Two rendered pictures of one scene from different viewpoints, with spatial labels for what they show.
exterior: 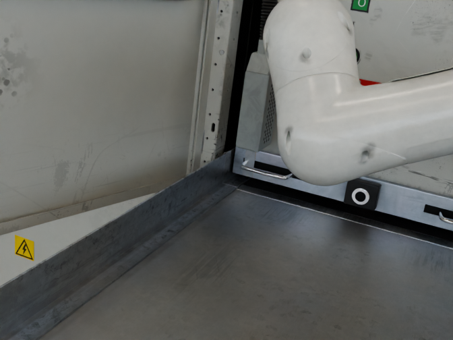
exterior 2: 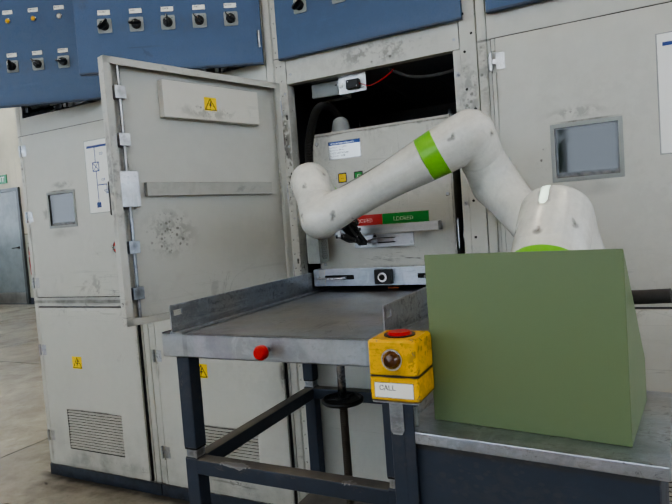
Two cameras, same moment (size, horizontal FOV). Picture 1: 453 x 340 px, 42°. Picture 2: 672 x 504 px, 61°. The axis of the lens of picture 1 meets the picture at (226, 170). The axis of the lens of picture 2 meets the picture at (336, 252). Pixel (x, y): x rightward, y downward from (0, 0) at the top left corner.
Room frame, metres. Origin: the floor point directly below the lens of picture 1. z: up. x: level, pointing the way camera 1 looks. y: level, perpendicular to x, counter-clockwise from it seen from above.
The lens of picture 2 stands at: (-0.83, -0.28, 1.09)
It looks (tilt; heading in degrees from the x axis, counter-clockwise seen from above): 3 degrees down; 5
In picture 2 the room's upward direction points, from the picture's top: 4 degrees counter-clockwise
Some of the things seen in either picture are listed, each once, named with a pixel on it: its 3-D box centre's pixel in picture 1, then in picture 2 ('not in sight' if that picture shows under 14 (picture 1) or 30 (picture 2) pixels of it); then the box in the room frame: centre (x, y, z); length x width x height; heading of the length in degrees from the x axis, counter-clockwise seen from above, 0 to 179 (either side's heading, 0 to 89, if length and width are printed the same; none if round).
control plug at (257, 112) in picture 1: (260, 100); (317, 237); (1.06, -0.05, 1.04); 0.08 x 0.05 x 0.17; 159
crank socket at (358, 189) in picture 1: (361, 193); (383, 276); (1.03, -0.26, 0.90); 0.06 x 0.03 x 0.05; 69
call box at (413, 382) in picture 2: not in sight; (401, 365); (0.06, -0.29, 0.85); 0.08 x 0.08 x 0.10; 69
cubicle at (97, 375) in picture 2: not in sight; (178, 226); (2.10, 0.82, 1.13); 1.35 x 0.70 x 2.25; 159
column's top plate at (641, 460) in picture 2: not in sight; (541, 416); (0.12, -0.51, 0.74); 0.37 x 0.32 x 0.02; 64
